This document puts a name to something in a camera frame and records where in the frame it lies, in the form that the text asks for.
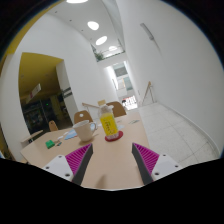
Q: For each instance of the green potted plant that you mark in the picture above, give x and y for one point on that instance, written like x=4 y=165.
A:
x=99 y=55

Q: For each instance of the white ceramic mug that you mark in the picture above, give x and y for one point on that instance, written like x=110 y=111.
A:
x=84 y=131

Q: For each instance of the blue printed mouse pad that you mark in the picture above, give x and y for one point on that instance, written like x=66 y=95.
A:
x=70 y=134

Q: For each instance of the grey wall lamp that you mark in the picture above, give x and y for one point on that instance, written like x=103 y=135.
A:
x=147 y=31

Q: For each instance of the red round coaster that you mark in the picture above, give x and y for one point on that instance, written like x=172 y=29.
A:
x=119 y=135

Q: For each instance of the small green box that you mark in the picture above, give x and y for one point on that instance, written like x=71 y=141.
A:
x=50 y=144

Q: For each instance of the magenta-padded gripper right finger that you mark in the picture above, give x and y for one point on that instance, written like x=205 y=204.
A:
x=165 y=166

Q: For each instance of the brown wooden chair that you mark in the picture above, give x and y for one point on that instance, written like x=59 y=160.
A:
x=53 y=126
x=119 y=109
x=82 y=116

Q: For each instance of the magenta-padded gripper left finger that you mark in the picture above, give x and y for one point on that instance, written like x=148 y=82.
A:
x=58 y=166

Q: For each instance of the wooden stair handrail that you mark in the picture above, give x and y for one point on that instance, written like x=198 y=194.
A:
x=90 y=105
x=148 y=91

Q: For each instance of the small white card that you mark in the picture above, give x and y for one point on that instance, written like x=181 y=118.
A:
x=60 y=137

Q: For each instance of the yellow drink bottle white cap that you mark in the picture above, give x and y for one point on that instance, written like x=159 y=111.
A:
x=108 y=125

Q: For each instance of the white hanging sign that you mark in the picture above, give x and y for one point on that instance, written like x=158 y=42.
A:
x=34 y=93

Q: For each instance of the light wooden side table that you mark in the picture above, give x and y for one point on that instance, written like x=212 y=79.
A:
x=31 y=136

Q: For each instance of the round ceiling lights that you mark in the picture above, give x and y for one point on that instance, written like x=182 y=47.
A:
x=93 y=25

